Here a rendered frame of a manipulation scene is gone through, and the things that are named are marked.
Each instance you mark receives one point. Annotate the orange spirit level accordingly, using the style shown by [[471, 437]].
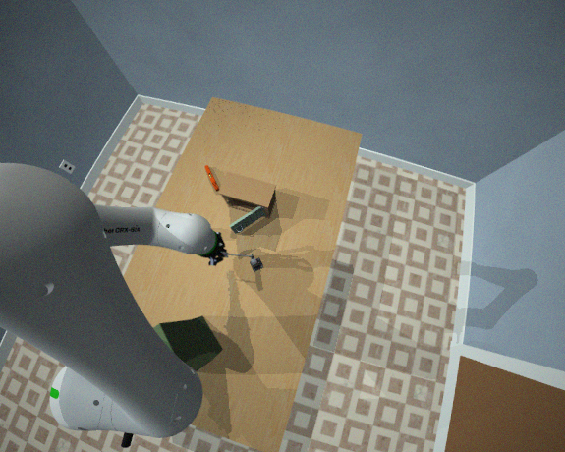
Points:
[[211, 178]]

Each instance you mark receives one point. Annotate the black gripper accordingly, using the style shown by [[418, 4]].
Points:
[[215, 260]]

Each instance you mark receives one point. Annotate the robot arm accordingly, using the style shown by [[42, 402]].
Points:
[[62, 291]]

